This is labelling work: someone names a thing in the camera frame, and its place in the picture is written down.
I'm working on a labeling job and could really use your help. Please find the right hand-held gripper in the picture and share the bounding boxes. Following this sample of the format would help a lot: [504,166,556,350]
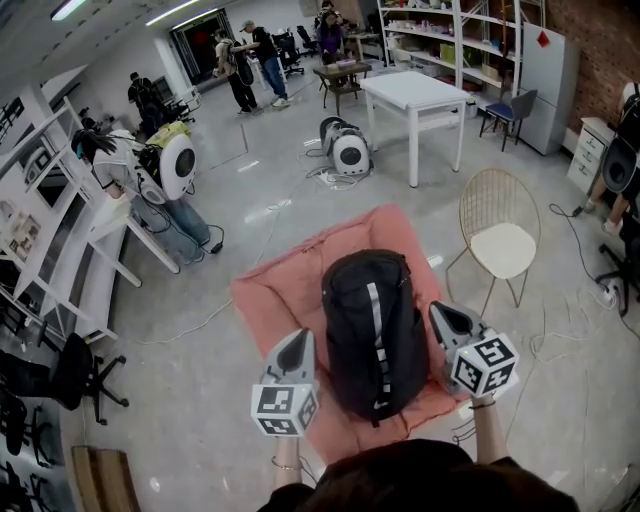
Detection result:
[428,301,520,400]

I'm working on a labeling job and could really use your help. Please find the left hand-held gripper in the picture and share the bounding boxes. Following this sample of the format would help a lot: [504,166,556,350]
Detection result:
[250,328,320,439]

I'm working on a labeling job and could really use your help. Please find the black backpack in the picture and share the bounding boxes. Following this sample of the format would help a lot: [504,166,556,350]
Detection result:
[319,248,432,427]

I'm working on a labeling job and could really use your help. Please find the person's left forearm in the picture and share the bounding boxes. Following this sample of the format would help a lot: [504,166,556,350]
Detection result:
[272,434,304,489]

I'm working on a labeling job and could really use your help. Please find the person's right forearm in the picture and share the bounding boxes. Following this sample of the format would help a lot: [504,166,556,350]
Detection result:
[469,392,511,464]

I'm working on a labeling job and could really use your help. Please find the person's black shirt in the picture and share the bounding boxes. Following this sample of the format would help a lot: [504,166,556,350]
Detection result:
[257,438,581,512]

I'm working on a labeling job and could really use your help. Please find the black office chair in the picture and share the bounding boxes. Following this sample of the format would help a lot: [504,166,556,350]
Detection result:
[0,349,57,467]
[49,332,130,426]
[594,199,640,319]

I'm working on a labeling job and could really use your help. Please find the white drawer cabinet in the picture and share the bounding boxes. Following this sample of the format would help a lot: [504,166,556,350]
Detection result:
[566,117,616,196]

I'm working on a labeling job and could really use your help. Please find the white long table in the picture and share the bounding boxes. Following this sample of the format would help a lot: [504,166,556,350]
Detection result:
[87,194,181,289]

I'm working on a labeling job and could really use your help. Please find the grey chair purple seat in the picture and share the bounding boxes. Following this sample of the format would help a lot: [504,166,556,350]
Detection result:
[478,88,539,152]

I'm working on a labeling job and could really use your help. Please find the wooden boards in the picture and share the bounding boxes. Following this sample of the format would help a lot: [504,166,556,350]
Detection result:
[71,444,142,512]

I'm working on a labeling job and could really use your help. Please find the white square table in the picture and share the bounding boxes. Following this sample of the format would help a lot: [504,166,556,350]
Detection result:
[359,69,474,189]

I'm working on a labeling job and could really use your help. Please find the white refrigerator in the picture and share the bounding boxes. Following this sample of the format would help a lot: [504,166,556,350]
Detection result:
[517,20,581,156]

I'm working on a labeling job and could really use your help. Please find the brown wooden table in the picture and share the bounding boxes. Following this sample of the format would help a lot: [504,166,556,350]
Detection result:
[312,59,374,116]

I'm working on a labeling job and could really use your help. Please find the white storage shelving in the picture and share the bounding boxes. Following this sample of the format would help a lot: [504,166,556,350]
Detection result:
[377,0,546,101]

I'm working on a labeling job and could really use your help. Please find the white shelf rack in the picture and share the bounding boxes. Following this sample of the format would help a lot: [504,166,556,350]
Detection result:
[0,84,132,346]

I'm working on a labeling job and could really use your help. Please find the dark glass door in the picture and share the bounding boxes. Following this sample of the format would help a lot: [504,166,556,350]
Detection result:
[169,12,231,89]

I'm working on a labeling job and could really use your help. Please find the ceiling tube light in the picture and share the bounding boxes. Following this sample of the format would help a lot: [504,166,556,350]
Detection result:
[144,0,201,27]
[51,0,87,21]

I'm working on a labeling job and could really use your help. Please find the gold wire chair cream seat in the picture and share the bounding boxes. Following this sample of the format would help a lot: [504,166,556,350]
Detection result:
[444,167,542,309]

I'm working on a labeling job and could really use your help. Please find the white floor cable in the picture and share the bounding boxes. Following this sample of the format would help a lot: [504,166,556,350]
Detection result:
[529,299,601,362]

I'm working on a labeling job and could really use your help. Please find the black floor cable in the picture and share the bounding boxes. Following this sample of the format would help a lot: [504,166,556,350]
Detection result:
[549,202,609,281]

